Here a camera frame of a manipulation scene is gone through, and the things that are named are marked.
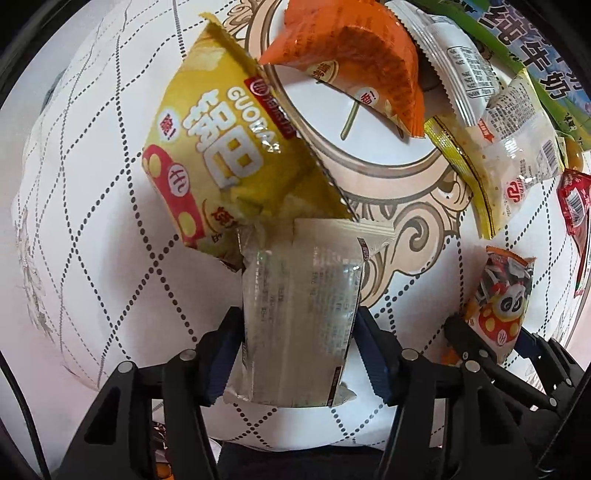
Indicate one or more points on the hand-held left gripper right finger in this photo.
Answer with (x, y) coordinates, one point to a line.
(375, 364)

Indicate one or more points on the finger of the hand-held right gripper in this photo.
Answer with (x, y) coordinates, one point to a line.
(528, 345)
(461, 339)

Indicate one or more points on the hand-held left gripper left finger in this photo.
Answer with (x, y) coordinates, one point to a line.
(221, 357)

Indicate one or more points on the panda print snack packet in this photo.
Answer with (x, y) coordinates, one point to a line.
(503, 300)

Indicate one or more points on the beige translucent snack packet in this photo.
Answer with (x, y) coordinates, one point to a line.
(300, 314)

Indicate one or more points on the red and white snack packet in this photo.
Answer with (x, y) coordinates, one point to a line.
(575, 207)

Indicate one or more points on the yellow-edged clear bread packet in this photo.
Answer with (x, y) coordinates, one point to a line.
(503, 152)

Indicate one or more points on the braised egg packet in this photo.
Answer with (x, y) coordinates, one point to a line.
(575, 157)

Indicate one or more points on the yellow chip snack packet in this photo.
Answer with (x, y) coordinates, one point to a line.
(217, 152)

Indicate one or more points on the white serrated snack packet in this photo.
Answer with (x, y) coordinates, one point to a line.
(461, 64)

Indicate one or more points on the orange snack packet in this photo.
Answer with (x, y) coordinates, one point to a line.
(355, 55)

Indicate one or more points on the white printed quilted blanket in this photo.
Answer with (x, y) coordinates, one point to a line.
(92, 230)

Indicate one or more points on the green milk carton box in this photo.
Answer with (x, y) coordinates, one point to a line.
(531, 41)

